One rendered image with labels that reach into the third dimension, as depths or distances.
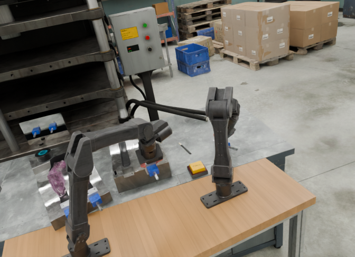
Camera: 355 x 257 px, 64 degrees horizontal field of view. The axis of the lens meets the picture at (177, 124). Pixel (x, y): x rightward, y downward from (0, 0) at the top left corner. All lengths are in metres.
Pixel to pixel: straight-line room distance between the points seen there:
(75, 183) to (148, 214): 0.39
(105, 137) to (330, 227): 1.71
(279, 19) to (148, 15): 3.32
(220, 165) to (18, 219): 0.93
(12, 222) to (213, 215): 0.89
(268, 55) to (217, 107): 4.01
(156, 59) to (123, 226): 1.21
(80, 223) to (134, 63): 1.25
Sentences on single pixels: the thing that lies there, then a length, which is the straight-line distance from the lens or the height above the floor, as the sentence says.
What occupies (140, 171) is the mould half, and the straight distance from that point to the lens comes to 1.32.
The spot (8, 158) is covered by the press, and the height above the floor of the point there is 0.78.
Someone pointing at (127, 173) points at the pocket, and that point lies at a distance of 1.37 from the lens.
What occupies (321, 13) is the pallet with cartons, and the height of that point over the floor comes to 0.62.
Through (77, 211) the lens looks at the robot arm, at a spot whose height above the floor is 1.01.
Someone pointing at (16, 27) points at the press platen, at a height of 1.52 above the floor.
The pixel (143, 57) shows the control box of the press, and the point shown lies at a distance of 2.01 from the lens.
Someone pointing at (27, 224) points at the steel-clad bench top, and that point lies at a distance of 1.46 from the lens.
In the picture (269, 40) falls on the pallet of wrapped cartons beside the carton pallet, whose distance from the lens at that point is 4.97.
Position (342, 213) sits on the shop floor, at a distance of 2.36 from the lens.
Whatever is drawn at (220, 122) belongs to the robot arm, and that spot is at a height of 1.14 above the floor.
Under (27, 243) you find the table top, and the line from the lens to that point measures 1.38.
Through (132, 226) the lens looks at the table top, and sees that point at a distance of 1.21.
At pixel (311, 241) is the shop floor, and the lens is 2.15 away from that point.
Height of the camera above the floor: 1.66
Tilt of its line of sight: 28 degrees down
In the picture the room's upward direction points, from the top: 10 degrees counter-clockwise
